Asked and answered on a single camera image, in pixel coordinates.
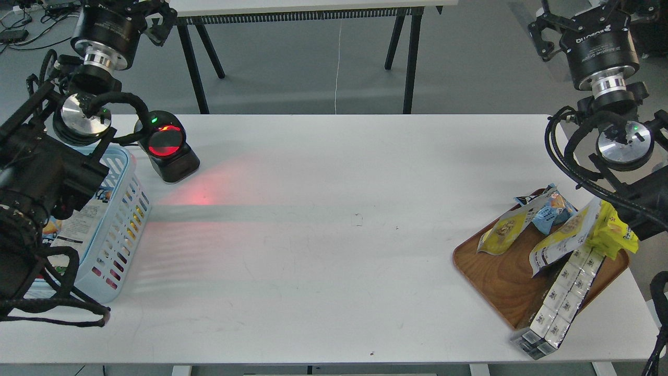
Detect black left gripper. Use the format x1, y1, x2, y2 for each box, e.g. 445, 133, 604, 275
70, 1, 177, 71

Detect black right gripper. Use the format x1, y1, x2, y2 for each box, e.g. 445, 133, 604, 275
528, 1, 639, 92

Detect yellow white snack pouch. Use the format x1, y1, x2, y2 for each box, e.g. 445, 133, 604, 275
528, 197, 603, 277
477, 205, 536, 255

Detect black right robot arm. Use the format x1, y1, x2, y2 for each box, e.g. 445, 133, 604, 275
528, 1, 667, 240

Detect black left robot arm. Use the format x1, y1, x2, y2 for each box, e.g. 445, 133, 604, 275
1, 1, 187, 327

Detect blue snack bag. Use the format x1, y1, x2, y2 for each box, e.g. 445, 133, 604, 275
515, 183, 577, 236

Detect yellow snack bag cartoon face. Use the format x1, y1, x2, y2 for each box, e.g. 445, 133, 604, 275
586, 201, 639, 260

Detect white snack packet in basket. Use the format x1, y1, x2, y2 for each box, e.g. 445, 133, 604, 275
41, 186, 113, 261

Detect light blue plastic basket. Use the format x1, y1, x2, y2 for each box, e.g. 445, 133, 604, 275
21, 145, 152, 304

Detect white boxed snack multipack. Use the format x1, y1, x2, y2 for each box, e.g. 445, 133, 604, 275
510, 246, 606, 360

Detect black barcode scanner red window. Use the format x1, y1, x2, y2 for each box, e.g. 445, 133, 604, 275
134, 110, 200, 183

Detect background table black legs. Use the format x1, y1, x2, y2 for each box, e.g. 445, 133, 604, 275
170, 0, 460, 115

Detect brown wooden tray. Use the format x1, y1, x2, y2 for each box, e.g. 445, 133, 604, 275
452, 188, 630, 330

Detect black floor cables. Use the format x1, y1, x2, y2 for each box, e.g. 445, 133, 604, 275
0, 0, 84, 53

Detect white hanging cable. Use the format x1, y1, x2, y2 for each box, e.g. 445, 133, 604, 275
334, 20, 343, 115

